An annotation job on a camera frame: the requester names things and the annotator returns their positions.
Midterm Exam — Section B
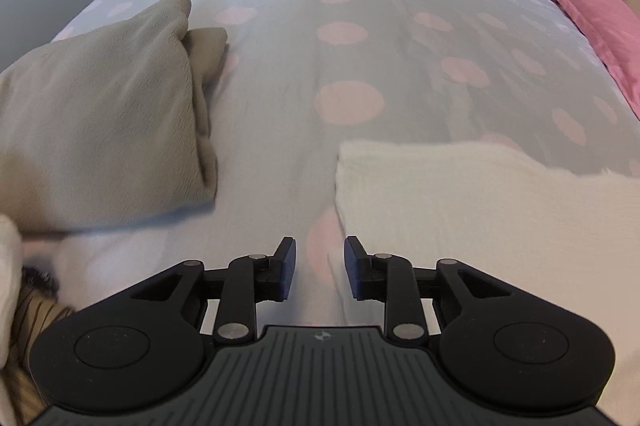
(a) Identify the white textured muslin garment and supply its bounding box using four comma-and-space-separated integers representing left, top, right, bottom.
335, 141, 639, 425

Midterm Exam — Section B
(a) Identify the brown striped garment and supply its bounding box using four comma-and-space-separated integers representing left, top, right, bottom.
1, 267, 75, 425

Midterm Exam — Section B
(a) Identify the white fluffy garment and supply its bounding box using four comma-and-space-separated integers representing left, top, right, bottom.
0, 215, 24, 368

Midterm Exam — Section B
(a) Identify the beige folded garment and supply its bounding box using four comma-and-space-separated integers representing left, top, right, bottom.
1, 0, 228, 233

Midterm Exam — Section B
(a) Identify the pink pillow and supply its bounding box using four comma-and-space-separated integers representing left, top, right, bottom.
553, 0, 639, 117

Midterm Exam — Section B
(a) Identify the grey bedsheet with pink dots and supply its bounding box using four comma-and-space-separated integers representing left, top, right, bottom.
25, 0, 639, 325

